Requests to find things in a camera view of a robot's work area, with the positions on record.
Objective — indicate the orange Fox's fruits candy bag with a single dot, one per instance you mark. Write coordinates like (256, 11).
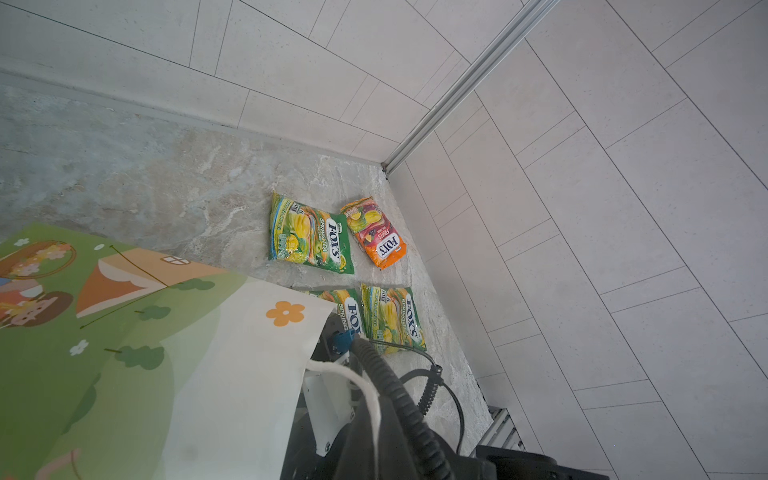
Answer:
(374, 232)

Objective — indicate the green Fox's candy bag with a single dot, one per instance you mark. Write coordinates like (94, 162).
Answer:
(390, 315)
(304, 235)
(349, 307)

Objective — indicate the white paper bag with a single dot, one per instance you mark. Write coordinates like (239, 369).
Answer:
(119, 362)

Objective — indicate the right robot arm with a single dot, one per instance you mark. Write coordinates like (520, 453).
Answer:
(356, 419)

